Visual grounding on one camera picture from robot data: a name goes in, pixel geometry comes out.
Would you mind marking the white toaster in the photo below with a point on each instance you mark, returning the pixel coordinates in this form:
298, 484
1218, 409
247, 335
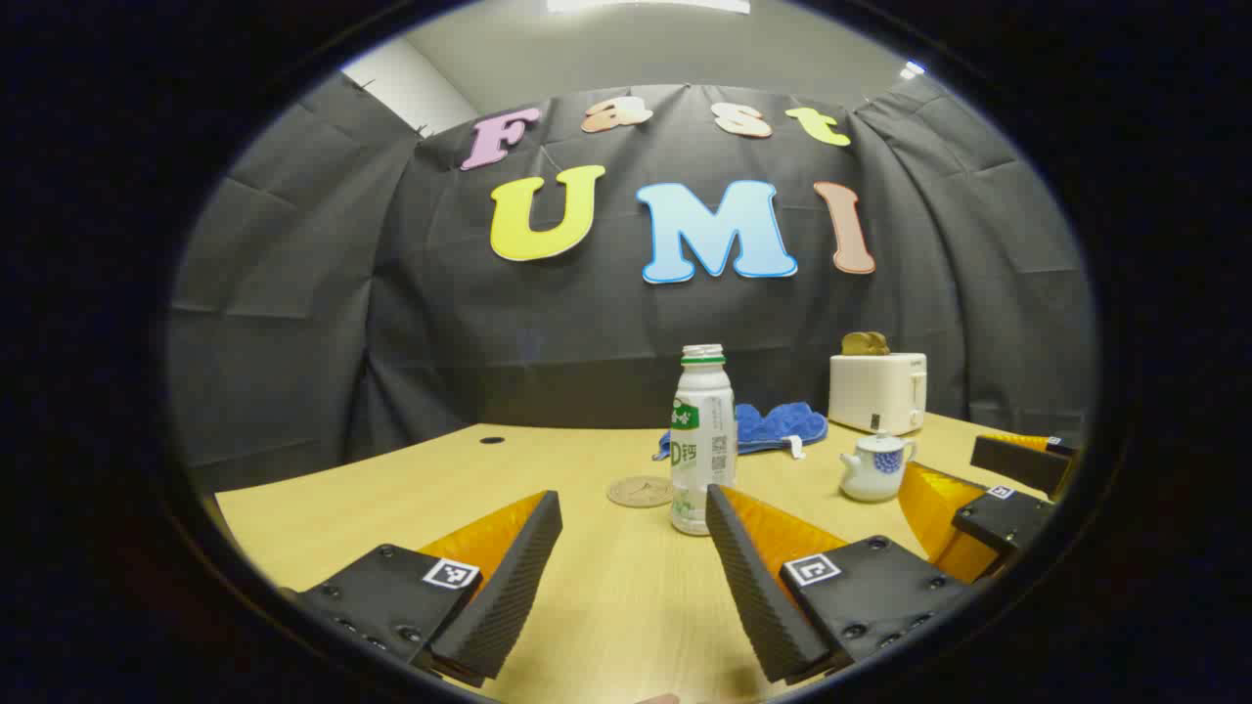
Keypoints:
875, 391

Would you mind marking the blue towel cloth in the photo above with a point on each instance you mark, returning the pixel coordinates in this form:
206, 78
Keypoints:
773, 425

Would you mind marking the white blue-patterned teacup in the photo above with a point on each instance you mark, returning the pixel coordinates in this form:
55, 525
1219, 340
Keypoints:
871, 479

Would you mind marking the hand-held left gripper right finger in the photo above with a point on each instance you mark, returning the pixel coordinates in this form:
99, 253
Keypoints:
758, 596

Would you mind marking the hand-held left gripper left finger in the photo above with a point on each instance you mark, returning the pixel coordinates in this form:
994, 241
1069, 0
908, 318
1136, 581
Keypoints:
514, 587

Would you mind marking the brown bread slice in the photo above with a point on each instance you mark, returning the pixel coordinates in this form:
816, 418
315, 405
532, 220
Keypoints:
880, 343
855, 344

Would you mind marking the round wooden coaster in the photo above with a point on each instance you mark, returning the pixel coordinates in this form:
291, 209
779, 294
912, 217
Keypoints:
636, 492

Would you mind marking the black backdrop cloth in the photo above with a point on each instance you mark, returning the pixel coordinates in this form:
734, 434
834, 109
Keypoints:
587, 342

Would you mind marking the white water bottle green label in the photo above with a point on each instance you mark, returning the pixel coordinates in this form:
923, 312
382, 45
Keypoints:
699, 440

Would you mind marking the small ceiling light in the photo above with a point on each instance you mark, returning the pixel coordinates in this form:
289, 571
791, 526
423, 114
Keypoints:
912, 69

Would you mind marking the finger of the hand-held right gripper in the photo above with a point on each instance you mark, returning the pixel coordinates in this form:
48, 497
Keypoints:
1007, 518
1017, 462

